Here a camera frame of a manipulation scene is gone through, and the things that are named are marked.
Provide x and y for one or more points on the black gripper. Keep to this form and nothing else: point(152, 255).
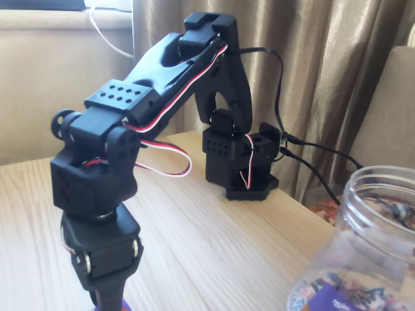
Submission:
point(101, 260)

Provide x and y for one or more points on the purple milka candy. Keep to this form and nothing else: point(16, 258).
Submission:
point(126, 306)
point(327, 296)

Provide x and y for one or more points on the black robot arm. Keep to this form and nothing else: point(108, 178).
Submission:
point(155, 77)

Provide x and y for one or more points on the clear plastic jar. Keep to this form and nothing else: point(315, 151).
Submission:
point(347, 210)

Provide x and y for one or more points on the patterned red rug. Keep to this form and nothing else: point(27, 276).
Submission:
point(325, 210)

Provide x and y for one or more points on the beige upholstered chair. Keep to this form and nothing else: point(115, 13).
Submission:
point(395, 113)

